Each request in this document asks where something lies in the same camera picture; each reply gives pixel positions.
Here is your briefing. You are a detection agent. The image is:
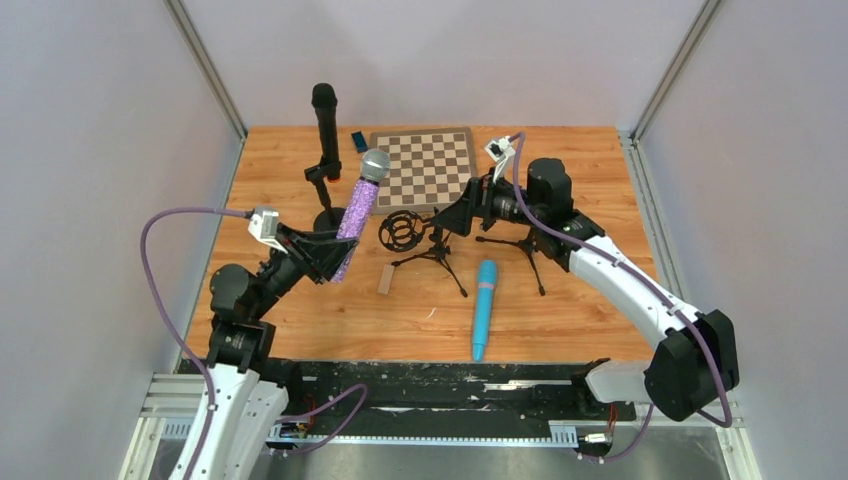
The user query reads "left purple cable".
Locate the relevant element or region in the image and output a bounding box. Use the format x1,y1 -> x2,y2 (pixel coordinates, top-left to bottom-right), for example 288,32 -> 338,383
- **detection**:
139,207 -> 370,480

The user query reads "black round-base mic stand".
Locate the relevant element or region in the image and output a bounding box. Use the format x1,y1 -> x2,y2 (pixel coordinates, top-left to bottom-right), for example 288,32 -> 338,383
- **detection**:
304,157 -> 345,231

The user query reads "black microphone orange end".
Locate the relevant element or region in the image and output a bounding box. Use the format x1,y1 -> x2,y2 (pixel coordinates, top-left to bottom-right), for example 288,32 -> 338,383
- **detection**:
311,83 -> 341,182

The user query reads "blue microphone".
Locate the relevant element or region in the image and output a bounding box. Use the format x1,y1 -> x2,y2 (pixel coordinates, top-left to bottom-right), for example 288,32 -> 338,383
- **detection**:
471,259 -> 498,362

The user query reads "chessboard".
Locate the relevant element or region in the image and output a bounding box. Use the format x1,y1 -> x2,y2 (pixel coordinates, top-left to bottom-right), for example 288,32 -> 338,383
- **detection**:
368,127 -> 477,215

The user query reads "small wooden block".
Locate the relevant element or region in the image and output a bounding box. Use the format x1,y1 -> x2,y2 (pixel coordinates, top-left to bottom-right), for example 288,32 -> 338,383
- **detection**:
377,264 -> 395,295

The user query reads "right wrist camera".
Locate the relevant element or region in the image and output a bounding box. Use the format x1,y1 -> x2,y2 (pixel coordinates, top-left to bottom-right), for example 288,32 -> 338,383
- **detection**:
484,136 -> 516,182

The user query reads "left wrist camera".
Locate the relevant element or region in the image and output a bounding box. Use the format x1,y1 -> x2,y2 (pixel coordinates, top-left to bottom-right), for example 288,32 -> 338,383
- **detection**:
248,206 -> 288,253

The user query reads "purple glitter microphone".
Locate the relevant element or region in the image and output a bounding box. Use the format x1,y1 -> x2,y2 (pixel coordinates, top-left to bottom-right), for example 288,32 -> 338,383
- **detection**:
336,148 -> 391,242

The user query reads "purple cable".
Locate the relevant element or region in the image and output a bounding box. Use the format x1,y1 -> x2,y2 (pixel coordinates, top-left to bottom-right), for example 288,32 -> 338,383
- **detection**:
139,207 -> 370,480
506,131 -> 734,464

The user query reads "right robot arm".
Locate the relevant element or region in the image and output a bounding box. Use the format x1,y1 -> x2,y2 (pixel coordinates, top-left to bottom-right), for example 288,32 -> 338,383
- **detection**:
433,158 -> 740,421

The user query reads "blue toy brick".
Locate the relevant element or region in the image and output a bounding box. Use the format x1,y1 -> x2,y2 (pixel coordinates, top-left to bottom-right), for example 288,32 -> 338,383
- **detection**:
351,131 -> 368,153

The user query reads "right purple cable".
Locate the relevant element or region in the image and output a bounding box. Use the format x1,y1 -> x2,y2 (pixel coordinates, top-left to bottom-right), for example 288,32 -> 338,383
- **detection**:
506,131 -> 734,464

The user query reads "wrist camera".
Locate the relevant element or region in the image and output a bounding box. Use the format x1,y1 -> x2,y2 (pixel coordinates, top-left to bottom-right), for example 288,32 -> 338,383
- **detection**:
248,206 -> 288,253
484,136 -> 516,182

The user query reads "black clip tripod mic stand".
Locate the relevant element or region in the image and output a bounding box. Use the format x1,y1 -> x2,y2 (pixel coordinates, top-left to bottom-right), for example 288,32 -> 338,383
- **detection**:
475,214 -> 546,296

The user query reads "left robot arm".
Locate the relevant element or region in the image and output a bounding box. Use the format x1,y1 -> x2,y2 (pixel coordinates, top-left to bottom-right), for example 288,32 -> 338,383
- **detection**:
170,217 -> 359,479

